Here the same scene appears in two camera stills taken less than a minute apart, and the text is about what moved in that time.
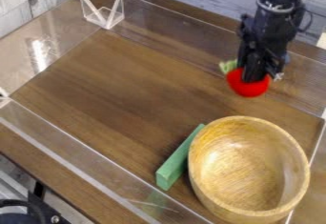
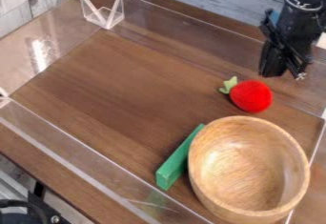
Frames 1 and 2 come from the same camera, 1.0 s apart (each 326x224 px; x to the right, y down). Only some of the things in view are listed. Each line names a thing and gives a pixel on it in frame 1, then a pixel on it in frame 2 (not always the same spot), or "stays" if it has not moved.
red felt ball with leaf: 245,88 → 250,94
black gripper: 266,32 → 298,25
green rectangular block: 170,173 stays
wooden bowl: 249,173 stays
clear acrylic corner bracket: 103,16 stays
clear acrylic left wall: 39,44 stays
